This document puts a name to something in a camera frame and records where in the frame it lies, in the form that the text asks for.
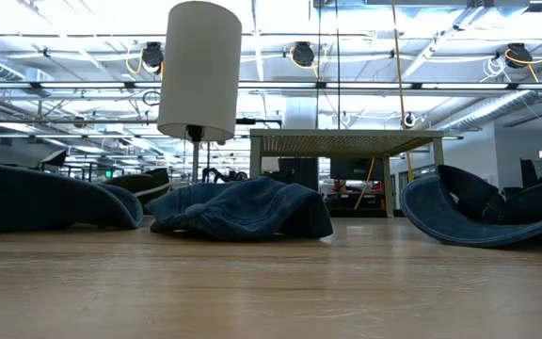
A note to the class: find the grey denim cap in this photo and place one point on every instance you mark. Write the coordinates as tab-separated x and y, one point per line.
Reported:
153	181

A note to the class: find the blue denim cap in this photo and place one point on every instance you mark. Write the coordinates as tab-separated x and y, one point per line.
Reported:
252	207
440	212
40	198

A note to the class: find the green perforated metal shelf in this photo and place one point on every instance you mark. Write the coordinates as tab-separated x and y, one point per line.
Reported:
346	143

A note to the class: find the black background monitor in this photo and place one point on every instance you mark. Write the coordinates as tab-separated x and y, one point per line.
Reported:
355	168

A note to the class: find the white cylindrical bin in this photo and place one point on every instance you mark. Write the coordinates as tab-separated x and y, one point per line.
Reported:
200	70

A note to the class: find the silver flexible air duct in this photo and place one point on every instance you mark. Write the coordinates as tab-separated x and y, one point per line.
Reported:
487	110

